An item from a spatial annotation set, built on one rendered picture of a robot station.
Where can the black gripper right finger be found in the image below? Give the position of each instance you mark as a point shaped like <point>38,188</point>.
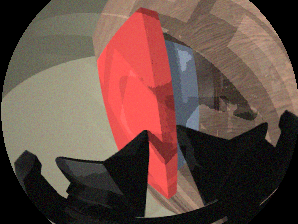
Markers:
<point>211,159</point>

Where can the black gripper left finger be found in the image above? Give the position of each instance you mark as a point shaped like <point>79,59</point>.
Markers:
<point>125,173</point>

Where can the red lid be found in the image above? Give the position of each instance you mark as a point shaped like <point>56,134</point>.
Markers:
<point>136,86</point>

